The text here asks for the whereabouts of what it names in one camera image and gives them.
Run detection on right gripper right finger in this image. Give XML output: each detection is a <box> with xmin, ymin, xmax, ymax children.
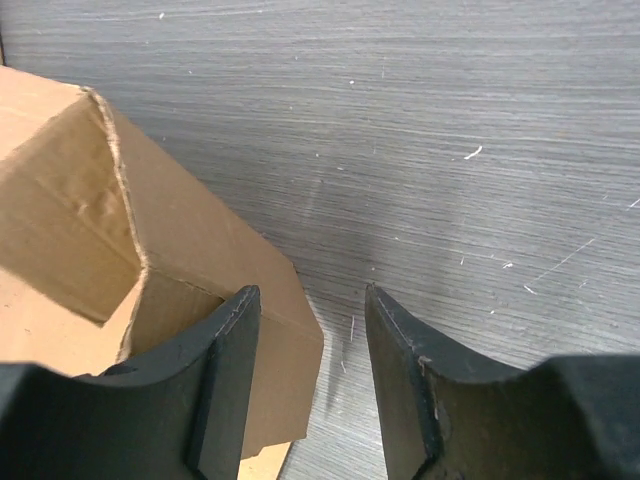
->
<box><xmin>365</xmin><ymin>285</ymin><xmax>639</xmax><ymax>479</ymax></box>

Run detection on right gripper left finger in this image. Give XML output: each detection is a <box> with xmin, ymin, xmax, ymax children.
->
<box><xmin>1</xmin><ymin>286</ymin><xmax>261</xmax><ymax>479</ymax></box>

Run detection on brown cardboard box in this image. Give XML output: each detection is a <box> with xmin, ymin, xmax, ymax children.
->
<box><xmin>1</xmin><ymin>67</ymin><xmax>324</xmax><ymax>479</ymax></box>

